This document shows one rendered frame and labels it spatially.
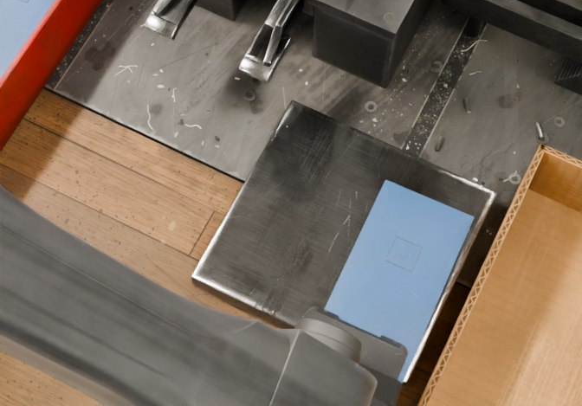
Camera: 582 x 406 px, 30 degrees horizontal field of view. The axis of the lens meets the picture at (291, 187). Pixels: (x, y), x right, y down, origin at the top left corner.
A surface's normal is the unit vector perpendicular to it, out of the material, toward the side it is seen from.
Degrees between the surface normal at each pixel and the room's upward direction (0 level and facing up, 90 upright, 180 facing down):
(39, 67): 90
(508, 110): 0
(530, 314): 0
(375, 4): 0
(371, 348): 29
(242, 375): 38
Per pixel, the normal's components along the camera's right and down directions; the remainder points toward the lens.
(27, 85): 0.89, 0.42
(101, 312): 0.58, -0.11
